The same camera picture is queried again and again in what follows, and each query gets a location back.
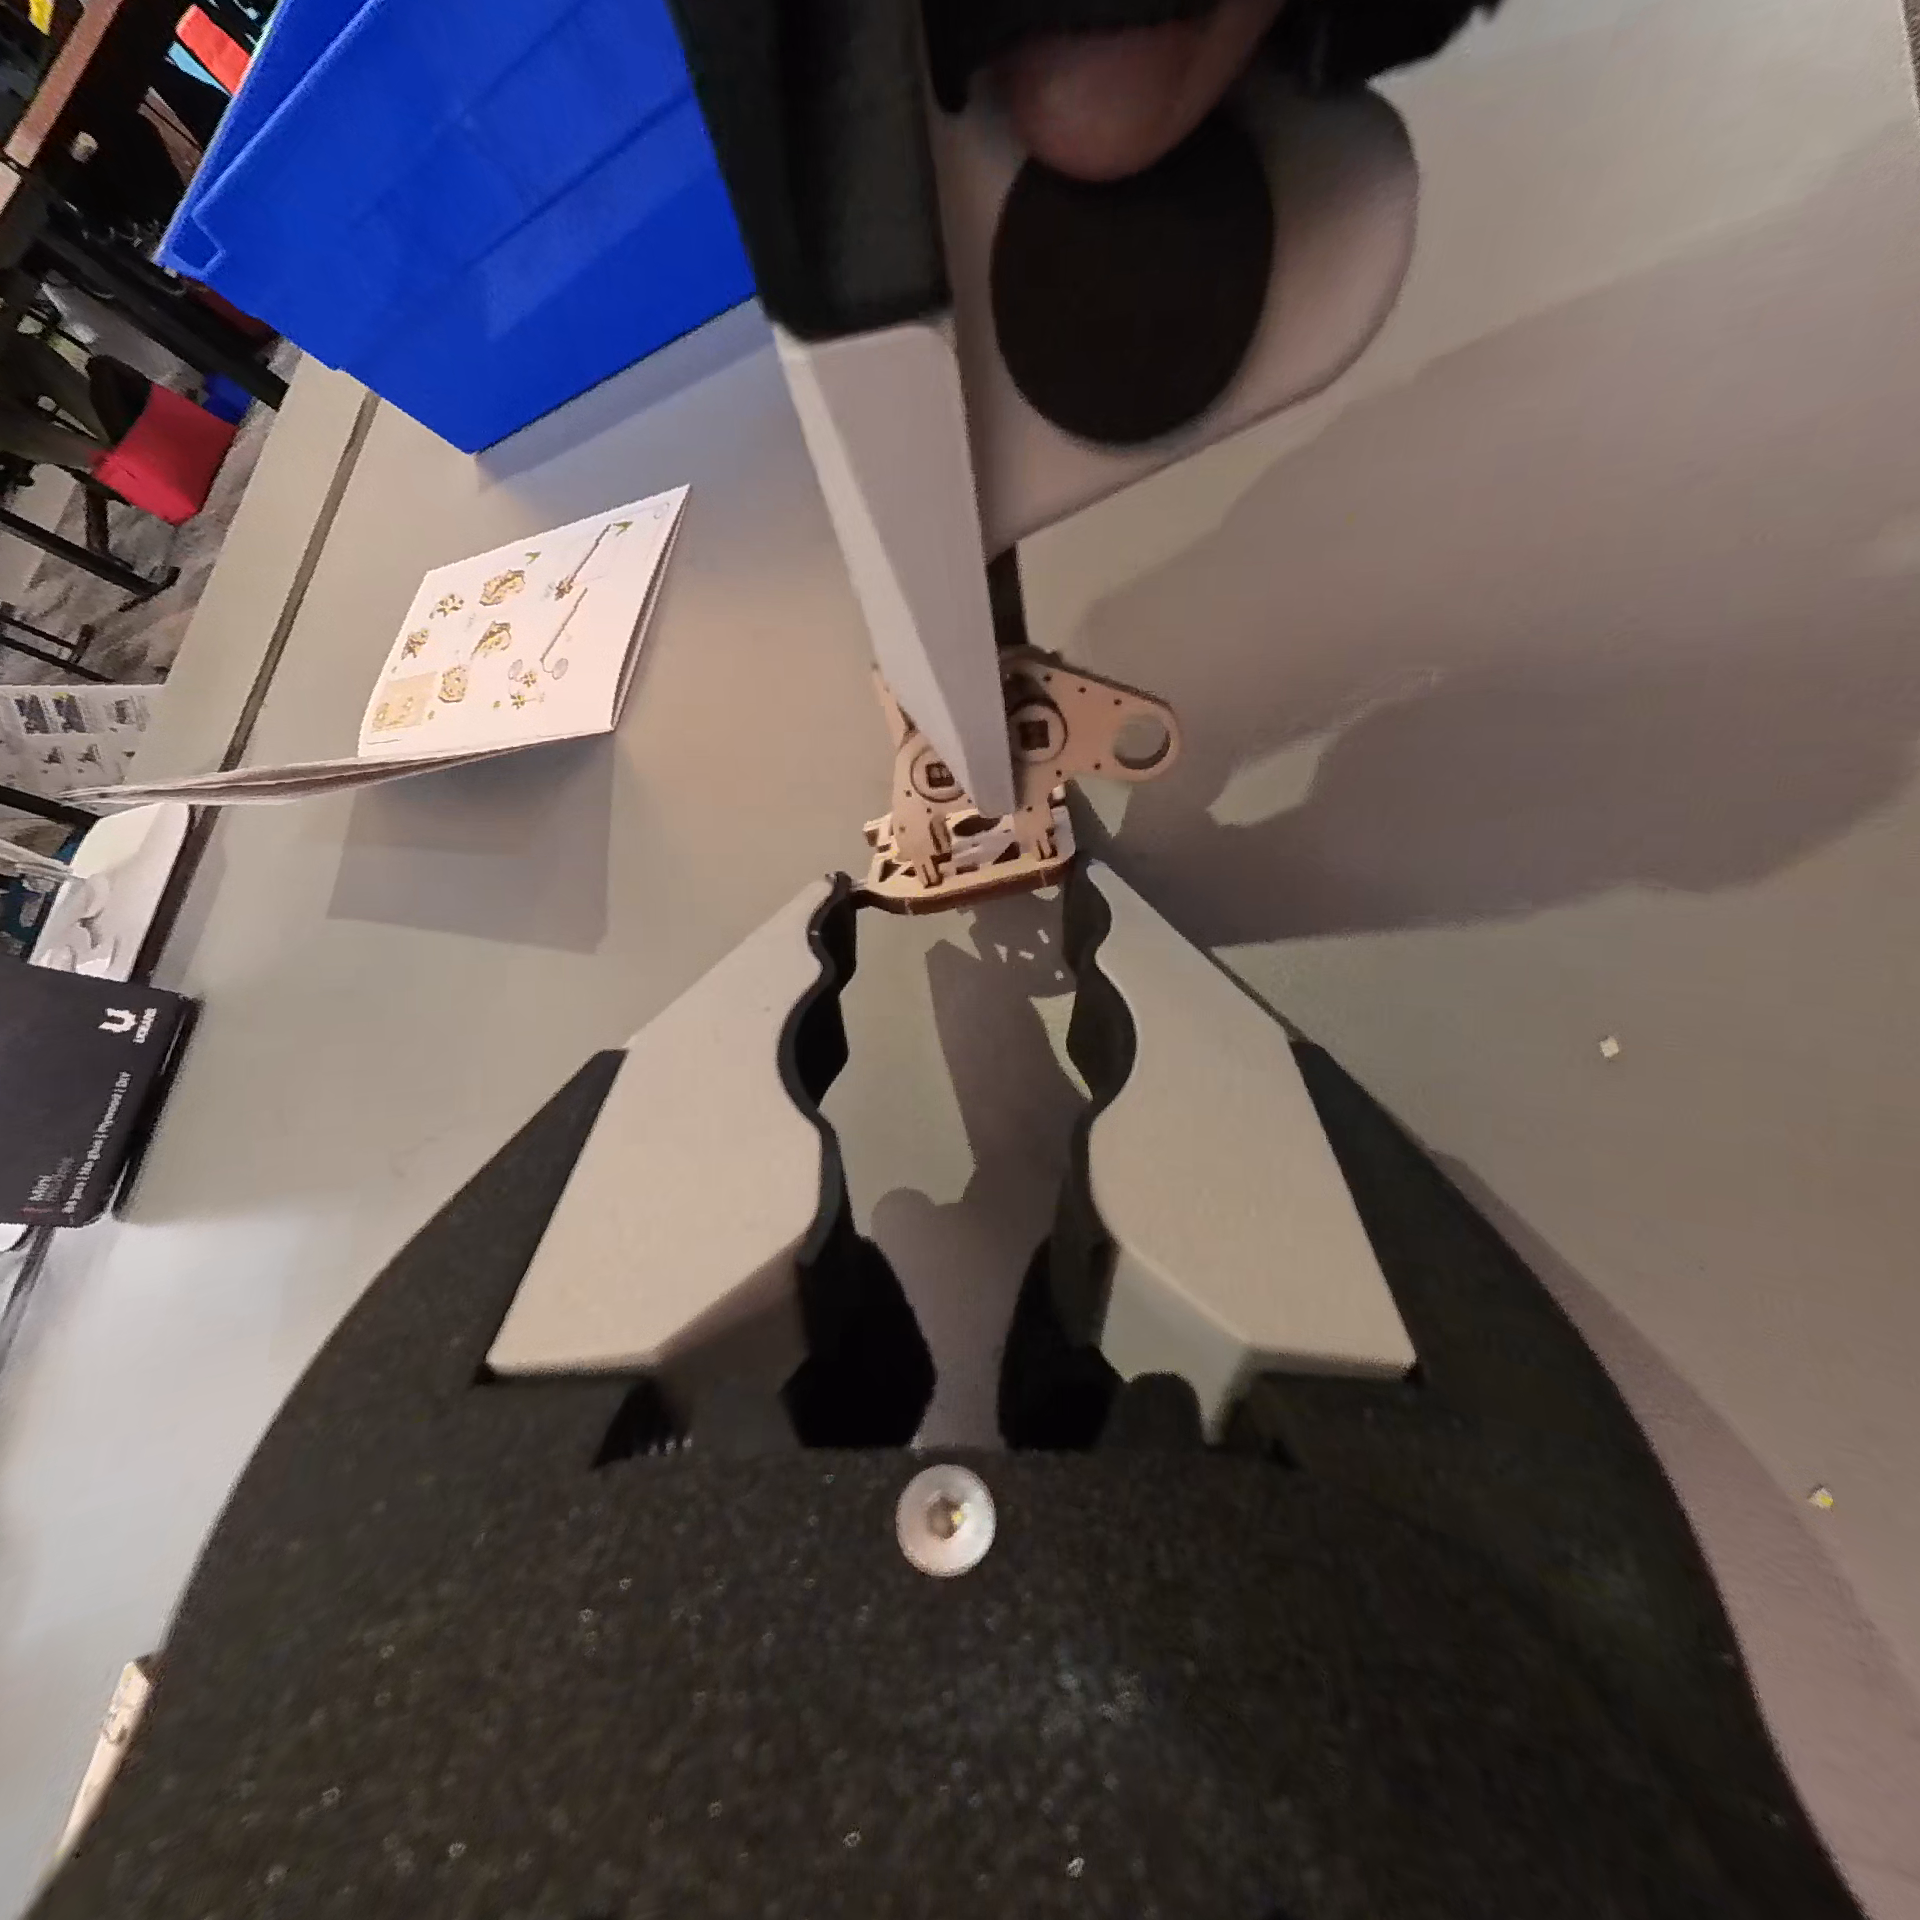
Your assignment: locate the wooden base plate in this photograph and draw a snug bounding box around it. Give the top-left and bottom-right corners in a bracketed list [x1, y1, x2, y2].
[861, 831, 1086, 917]

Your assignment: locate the black and white model box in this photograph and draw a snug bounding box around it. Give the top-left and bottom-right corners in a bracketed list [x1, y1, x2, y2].
[0, 951, 202, 1232]

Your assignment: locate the red box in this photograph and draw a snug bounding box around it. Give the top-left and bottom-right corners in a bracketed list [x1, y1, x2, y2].
[86, 381, 243, 528]

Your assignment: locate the person's right hand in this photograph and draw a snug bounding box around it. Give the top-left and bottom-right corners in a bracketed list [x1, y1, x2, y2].
[1003, 0, 1255, 181]

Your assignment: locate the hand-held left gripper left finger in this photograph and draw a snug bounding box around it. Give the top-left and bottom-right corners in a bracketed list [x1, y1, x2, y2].
[484, 875, 859, 1422]

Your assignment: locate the white crumpled paper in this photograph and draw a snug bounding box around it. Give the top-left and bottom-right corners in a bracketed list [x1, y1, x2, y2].
[27, 802, 192, 983]

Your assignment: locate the black metal rack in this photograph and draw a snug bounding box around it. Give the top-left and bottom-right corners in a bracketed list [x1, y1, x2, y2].
[0, 0, 295, 708]

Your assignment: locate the blue plastic bin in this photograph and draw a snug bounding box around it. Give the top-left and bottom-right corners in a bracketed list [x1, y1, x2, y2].
[154, 0, 760, 456]

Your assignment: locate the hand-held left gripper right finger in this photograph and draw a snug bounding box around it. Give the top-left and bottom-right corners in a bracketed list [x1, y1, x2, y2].
[1062, 856, 1422, 1430]

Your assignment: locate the instruction booklet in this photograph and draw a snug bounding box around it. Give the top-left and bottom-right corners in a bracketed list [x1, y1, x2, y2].
[63, 481, 696, 812]

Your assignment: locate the wooden laser-cut model part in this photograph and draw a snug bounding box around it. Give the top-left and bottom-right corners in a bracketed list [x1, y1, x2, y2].
[870, 642, 1189, 889]

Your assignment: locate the printed paper sheet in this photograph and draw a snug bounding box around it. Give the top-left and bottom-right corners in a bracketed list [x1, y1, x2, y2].
[0, 681, 162, 824]

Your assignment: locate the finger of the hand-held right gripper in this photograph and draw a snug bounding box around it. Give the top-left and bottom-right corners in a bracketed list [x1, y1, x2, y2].
[982, 531, 1039, 666]
[774, 318, 1015, 817]

